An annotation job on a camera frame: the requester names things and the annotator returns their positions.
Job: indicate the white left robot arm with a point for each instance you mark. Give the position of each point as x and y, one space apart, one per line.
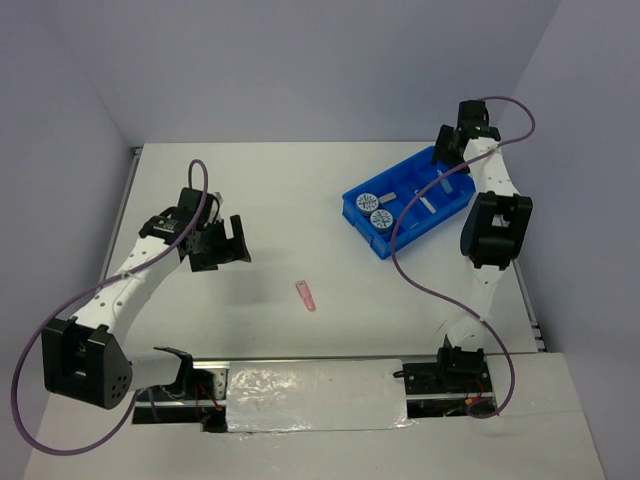
84 357

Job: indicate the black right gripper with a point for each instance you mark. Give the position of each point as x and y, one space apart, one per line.
441 153

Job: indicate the blue tape roll jar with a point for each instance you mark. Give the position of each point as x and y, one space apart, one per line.
382 222

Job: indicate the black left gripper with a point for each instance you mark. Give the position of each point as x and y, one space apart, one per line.
232 249

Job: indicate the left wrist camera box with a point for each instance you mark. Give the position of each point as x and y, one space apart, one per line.
215 207

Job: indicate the blue utility knife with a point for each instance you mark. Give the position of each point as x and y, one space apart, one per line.
446 186

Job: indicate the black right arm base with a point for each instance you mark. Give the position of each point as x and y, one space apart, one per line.
455 384

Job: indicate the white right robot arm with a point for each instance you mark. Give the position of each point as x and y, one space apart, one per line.
468 171

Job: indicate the silver foil cover plate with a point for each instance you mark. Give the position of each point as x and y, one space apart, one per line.
355 395

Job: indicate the grey metal blade case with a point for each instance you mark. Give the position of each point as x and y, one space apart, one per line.
387 197

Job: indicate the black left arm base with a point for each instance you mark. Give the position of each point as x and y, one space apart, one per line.
199 400

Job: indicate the blue capped white marker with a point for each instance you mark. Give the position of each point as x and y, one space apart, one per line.
430 207

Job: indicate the blue plastic sorting bin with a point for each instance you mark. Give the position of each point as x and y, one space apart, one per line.
407 200

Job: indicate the pink utility knife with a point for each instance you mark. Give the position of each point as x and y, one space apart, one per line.
305 294

